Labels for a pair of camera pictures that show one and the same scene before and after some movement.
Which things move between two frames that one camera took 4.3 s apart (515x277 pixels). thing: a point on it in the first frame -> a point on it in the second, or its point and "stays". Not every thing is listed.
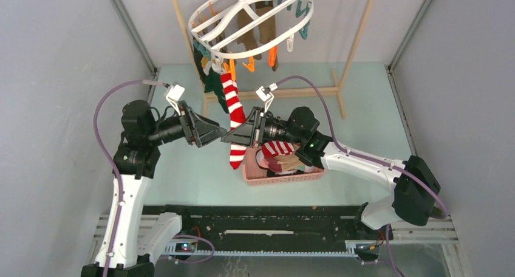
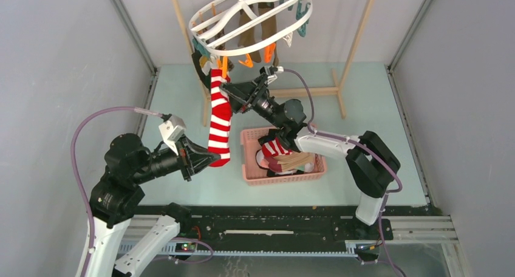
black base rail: [274, 228] stays
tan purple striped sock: [273, 164] stays
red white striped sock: [276, 147] stays
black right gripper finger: [248, 133] -> [241, 94]
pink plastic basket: [255, 175] stays
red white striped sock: [237, 116] -> [221, 113]
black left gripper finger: [197, 129] -> [194, 159]
